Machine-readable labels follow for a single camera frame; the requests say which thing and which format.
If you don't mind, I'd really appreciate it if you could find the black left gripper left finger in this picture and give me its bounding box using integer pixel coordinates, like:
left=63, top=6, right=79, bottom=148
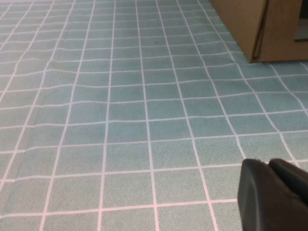
left=237, top=158, right=308, bottom=231

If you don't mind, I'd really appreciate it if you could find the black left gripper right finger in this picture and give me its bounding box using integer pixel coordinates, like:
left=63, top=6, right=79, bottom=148
left=269, top=158, right=308, bottom=205

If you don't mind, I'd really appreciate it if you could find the brown cardboard shoe box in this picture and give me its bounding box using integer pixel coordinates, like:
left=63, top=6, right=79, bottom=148
left=209, top=0, right=308, bottom=64

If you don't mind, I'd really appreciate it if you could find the green white-checked tablecloth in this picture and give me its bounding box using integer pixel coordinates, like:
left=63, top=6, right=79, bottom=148
left=0, top=0, right=308, bottom=231

